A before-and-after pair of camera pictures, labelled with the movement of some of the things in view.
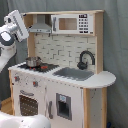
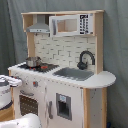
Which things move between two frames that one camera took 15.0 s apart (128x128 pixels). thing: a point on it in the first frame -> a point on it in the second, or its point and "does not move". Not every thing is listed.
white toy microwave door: x=65 y=24 does not move
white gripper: x=17 y=23 -> x=11 y=81
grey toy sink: x=74 y=74 does not move
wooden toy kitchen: x=62 y=78 does not move
